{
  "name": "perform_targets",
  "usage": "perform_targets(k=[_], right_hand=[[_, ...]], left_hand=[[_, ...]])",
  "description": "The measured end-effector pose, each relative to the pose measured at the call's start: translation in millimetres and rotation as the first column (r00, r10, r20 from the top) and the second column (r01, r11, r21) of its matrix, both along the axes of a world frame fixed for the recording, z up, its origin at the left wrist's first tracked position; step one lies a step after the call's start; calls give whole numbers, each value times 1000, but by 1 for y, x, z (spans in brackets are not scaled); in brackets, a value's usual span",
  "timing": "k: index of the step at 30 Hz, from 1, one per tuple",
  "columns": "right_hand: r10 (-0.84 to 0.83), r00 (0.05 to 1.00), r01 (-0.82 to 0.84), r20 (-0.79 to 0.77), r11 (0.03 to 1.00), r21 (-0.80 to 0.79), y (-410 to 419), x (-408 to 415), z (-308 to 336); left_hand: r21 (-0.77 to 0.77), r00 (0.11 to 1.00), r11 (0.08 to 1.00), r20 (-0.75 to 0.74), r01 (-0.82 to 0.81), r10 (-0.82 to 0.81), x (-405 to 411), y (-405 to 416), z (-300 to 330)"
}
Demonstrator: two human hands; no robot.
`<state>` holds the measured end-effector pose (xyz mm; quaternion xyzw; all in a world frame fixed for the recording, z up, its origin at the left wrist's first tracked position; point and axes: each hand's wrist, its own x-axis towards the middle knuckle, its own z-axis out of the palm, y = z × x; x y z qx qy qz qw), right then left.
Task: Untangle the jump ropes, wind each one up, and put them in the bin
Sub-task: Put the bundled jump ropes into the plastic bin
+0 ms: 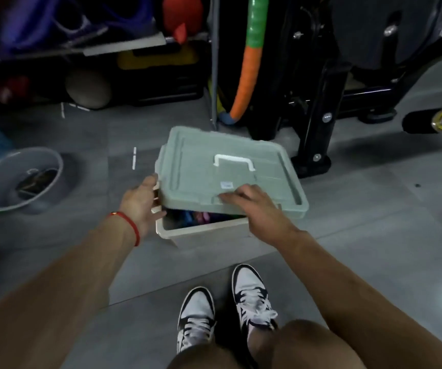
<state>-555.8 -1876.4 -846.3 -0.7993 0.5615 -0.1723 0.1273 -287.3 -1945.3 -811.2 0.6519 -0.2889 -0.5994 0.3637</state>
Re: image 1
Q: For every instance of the brown ball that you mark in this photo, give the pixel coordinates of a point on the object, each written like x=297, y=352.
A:
x=88, y=89

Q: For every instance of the white marker pen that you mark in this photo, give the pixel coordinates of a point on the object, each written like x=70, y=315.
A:
x=62, y=110
x=79, y=107
x=134, y=158

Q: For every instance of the person's right shoe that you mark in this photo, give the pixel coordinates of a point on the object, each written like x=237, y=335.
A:
x=249, y=288

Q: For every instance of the person's right leg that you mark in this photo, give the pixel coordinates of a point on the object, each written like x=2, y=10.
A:
x=305, y=345

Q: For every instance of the person's left forearm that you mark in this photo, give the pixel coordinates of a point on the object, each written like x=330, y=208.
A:
x=52, y=299

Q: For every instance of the black weight machine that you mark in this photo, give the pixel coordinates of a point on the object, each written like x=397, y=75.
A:
x=321, y=92

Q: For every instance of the yellow flat board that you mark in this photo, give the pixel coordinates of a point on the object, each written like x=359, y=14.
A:
x=155, y=61

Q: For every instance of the person's left leg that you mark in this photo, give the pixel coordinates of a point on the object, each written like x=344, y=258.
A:
x=205, y=359

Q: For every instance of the person's left shoe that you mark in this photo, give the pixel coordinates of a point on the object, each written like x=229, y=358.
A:
x=196, y=307

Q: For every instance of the person's right forearm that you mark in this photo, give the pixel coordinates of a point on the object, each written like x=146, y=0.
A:
x=359, y=303

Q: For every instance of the clear bin lid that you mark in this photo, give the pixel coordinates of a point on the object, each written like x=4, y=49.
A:
x=194, y=169

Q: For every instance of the person's shoe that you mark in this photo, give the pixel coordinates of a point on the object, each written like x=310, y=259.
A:
x=249, y=288
x=196, y=307

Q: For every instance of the orange red fabric bag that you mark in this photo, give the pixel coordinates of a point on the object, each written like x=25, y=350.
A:
x=182, y=15

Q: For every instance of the person's left hand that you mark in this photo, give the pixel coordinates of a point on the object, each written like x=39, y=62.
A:
x=140, y=207

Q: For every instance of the blue folded mat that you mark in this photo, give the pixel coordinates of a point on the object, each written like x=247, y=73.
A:
x=32, y=23

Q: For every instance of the grey plastic storage bin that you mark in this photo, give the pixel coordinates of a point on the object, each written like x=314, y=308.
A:
x=205, y=235

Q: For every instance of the multicoloured hula hoop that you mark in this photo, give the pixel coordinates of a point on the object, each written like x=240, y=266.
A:
x=249, y=65

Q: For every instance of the person's right hand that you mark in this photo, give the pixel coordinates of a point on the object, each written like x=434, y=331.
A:
x=263, y=215

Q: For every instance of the person's leg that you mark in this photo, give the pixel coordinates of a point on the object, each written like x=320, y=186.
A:
x=205, y=359
x=305, y=345

